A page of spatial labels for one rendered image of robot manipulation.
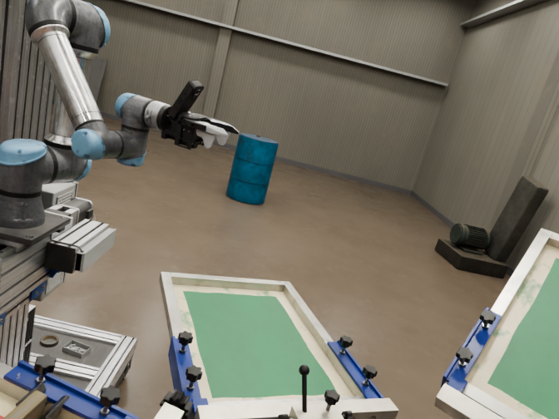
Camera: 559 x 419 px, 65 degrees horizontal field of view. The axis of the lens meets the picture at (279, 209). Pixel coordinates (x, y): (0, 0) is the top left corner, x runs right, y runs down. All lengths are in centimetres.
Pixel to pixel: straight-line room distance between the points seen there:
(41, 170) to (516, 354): 149
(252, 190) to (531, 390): 585
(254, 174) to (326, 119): 550
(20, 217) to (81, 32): 55
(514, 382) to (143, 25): 1199
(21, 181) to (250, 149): 560
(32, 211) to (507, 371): 145
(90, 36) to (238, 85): 1069
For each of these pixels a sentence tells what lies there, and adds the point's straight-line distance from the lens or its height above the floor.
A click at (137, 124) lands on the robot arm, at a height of 162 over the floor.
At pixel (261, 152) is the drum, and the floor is 85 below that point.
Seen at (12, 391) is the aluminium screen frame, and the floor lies 104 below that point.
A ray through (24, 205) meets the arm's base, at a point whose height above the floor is 132.
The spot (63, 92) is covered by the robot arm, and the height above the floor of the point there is 166.
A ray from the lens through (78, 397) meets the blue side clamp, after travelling 114.
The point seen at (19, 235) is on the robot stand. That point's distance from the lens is 139.
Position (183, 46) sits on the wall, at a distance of 1234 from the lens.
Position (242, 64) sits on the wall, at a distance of 1206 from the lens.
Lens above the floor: 180
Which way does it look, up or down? 15 degrees down
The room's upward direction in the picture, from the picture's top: 15 degrees clockwise
